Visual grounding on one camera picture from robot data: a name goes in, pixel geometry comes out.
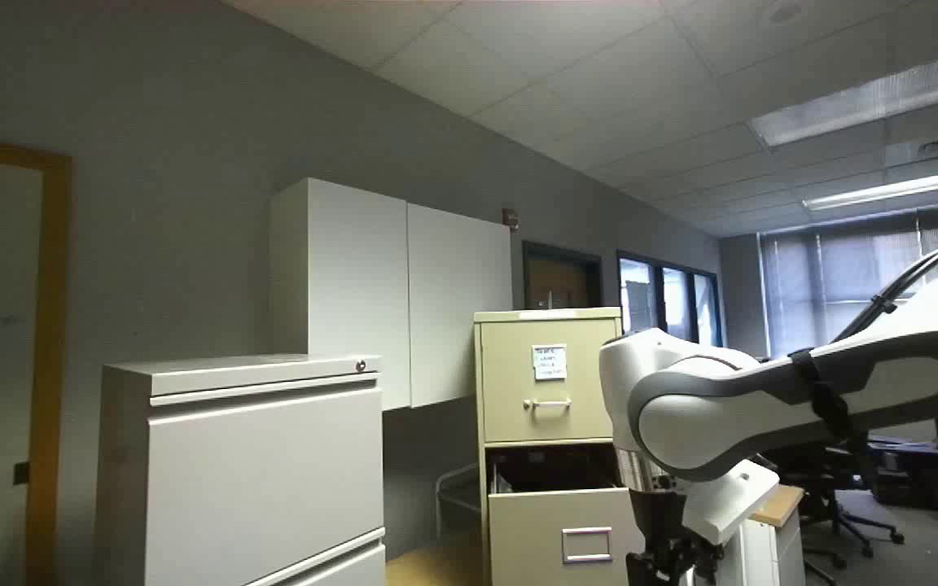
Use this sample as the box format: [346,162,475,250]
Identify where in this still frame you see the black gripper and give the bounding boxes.
[626,485,726,586]

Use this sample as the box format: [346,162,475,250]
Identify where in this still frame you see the beige unlabelled cabinet drawer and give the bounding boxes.
[485,466,650,586]

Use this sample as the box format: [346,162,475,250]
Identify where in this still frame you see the beige labelled cabinet drawer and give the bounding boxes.
[480,321,617,447]

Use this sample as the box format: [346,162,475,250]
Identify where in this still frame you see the white paper drawer label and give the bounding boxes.
[530,341,571,385]

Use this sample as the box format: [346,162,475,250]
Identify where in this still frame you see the beige metal file cabinet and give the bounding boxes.
[472,308,650,586]

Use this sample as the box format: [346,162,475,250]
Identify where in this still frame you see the grey lateral file cabinet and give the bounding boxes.
[94,353,391,586]

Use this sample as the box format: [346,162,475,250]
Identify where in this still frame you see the black office chair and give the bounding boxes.
[798,428,910,565]

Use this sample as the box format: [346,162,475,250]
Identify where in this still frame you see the interior glass window panels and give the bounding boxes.
[617,250,726,353]

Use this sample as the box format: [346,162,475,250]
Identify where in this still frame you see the dark framed interior window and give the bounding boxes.
[517,238,605,313]

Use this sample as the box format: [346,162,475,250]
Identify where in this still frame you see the window with blinds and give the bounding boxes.
[759,201,938,361]

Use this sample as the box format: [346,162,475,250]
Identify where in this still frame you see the small fluorescent ceiling light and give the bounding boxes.
[798,162,938,214]

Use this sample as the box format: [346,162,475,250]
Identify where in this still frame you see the ceiling air vent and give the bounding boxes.
[883,132,938,169]

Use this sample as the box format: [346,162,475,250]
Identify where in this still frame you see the large fluorescent ceiling light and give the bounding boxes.
[751,44,938,150]

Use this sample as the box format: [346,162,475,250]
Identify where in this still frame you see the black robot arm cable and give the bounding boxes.
[829,225,938,345]

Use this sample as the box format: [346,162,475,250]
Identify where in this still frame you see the white wall cabinet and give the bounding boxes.
[266,176,517,415]

